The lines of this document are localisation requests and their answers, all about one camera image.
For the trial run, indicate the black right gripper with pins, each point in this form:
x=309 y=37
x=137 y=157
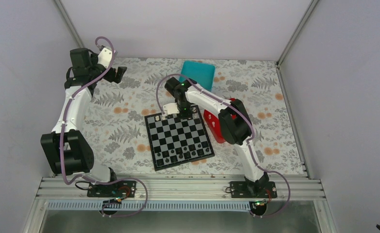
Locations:
x=188 y=114

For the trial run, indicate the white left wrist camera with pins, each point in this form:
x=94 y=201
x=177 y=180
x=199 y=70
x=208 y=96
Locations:
x=105 y=56

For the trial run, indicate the red piece tray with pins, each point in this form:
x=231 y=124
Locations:
x=214 y=125

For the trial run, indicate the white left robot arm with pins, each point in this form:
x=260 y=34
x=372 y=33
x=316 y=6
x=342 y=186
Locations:
x=65 y=146

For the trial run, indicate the teal square box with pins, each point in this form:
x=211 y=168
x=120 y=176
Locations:
x=201 y=73

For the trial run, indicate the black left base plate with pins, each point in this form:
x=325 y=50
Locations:
x=122 y=189

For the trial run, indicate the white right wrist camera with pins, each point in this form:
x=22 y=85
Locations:
x=170 y=109

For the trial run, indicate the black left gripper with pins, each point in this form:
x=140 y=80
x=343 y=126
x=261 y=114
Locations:
x=110 y=77

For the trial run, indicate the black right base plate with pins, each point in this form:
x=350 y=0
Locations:
x=241 y=189

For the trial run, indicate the aluminium rail frame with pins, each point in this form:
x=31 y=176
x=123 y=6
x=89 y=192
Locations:
x=196 y=187

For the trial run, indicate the black white chessboard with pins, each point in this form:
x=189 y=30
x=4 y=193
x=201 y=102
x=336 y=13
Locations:
x=170 y=136

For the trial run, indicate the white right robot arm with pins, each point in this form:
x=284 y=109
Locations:
x=244 y=132

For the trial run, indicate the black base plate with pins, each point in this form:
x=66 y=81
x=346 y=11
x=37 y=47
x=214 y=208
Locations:
x=241 y=189
x=122 y=189

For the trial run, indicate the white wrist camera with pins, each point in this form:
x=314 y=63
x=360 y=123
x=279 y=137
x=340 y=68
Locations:
x=170 y=109
x=105 y=56

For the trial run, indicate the floral table mat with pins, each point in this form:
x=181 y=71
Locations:
x=114 y=125

